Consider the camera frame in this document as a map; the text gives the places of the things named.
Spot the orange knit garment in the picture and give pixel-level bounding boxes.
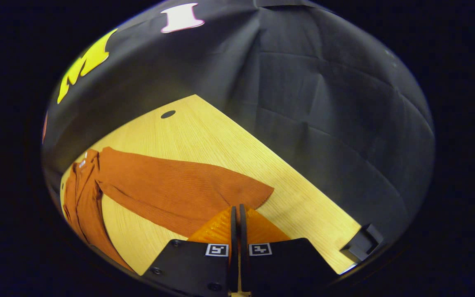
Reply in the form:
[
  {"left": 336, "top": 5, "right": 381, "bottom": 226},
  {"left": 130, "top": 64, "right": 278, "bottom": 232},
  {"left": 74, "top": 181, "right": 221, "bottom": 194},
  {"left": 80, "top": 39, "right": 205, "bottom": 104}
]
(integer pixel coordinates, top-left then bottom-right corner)
[{"left": 62, "top": 146, "right": 275, "bottom": 273}]

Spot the black table edge bracket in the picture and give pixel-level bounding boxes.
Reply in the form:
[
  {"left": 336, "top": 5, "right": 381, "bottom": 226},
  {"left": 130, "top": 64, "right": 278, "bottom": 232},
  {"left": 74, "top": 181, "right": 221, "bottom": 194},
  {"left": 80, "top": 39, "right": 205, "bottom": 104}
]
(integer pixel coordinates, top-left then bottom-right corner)
[{"left": 340, "top": 224, "right": 385, "bottom": 263}]

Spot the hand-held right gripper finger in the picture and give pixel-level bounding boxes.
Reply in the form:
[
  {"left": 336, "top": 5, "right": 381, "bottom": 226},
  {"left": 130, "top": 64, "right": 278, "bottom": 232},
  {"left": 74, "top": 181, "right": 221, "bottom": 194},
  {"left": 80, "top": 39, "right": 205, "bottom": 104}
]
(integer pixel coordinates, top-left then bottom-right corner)
[
  {"left": 143, "top": 205, "right": 238, "bottom": 297},
  {"left": 239, "top": 204, "right": 339, "bottom": 297}
]

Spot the black backdrop cloth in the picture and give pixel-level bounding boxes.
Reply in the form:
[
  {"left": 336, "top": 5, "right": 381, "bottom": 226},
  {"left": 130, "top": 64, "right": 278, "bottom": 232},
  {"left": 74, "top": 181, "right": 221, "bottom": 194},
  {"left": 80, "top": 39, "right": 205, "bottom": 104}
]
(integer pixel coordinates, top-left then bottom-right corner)
[{"left": 42, "top": 0, "right": 436, "bottom": 248}]

